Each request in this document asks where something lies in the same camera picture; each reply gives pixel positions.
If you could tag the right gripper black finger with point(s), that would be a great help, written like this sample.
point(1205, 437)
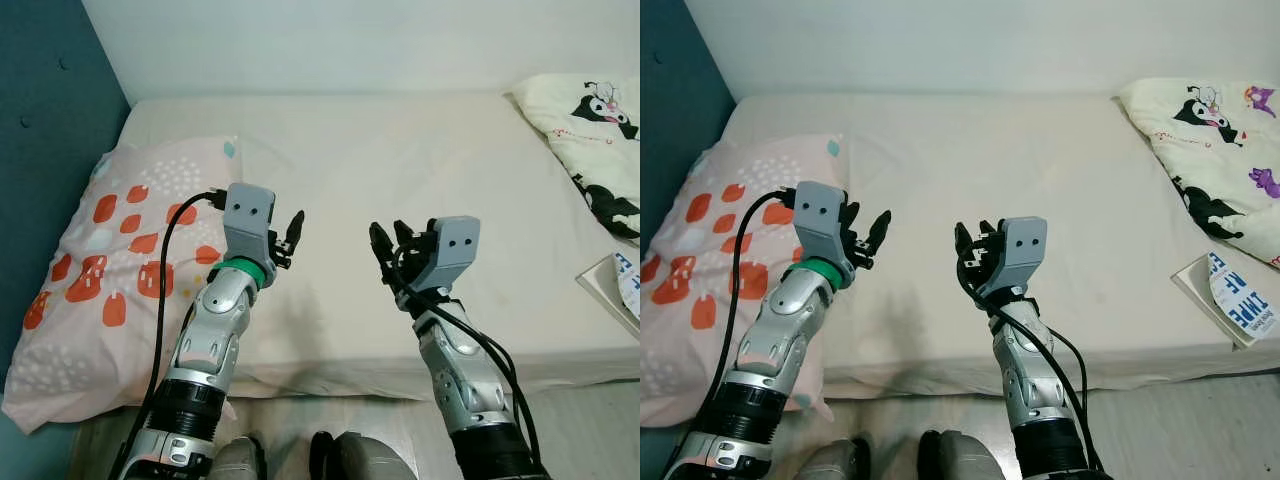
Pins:
point(383, 250)
point(404, 235)
point(964, 248)
point(986, 234)

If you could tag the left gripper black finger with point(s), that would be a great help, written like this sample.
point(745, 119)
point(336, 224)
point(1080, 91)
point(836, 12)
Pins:
point(296, 230)
point(879, 232)
point(855, 220)

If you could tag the pink dotted pillow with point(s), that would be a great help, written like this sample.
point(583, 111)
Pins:
point(100, 280)
point(700, 260)

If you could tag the white book blue letters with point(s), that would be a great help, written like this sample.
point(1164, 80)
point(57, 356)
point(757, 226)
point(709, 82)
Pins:
point(1230, 300)
point(615, 295)

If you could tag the cream cartoon print blanket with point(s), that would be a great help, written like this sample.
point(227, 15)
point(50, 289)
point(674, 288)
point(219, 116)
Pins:
point(1210, 150)
point(580, 130)

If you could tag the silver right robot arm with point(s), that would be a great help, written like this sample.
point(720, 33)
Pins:
point(1035, 380)
point(465, 380)

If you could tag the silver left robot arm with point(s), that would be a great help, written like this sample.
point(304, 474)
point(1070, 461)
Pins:
point(780, 340)
point(210, 340)

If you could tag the cream sheeted mattress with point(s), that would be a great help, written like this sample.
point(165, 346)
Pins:
point(1000, 170)
point(420, 180)

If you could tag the blue upholstered headboard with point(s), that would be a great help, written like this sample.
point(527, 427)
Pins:
point(50, 200)
point(680, 200)

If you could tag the grey right robot leg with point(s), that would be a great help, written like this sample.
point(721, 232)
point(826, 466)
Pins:
point(960, 460)
point(365, 460)

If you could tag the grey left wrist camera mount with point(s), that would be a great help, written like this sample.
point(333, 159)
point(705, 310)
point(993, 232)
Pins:
point(820, 220)
point(247, 220)

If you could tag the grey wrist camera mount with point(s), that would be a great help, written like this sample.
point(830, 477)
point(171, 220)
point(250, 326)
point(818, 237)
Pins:
point(455, 250)
point(820, 220)
point(1022, 250)
point(247, 220)

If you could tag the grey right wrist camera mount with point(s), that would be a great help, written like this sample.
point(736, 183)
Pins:
point(455, 250)
point(1022, 250)

